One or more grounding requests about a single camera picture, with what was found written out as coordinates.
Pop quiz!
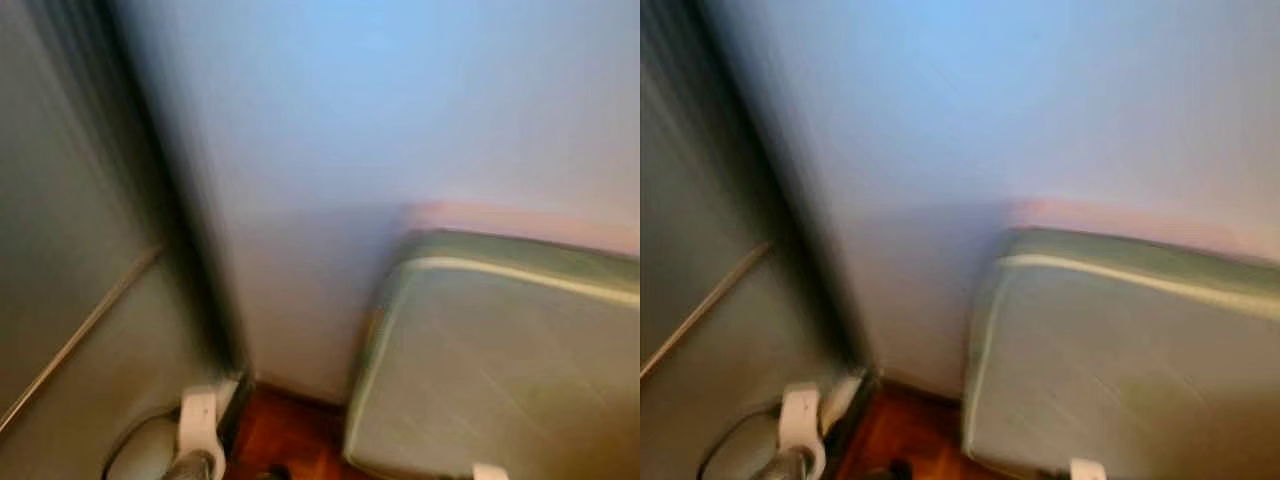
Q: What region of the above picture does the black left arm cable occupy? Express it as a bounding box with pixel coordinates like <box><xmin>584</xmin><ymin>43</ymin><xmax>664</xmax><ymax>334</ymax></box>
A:
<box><xmin>100</xmin><ymin>405</ymin><xmax>183</xmax><ymax>480</ymax></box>
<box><xmin>698</xmin><ymin>405</ymin><xmax>783</xmax><ymax>480</ymax></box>

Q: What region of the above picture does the grey wardrobe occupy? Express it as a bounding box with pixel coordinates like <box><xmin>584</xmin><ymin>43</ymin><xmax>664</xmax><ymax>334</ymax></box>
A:
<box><xmin>0</xmin><ymin>0</ymin><xmax>243</xmax><ymax>480</ymax></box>
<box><xmin>640</xmin><ymin>0</ymin><xmax>877</xmax><ymax>480</ymax></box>

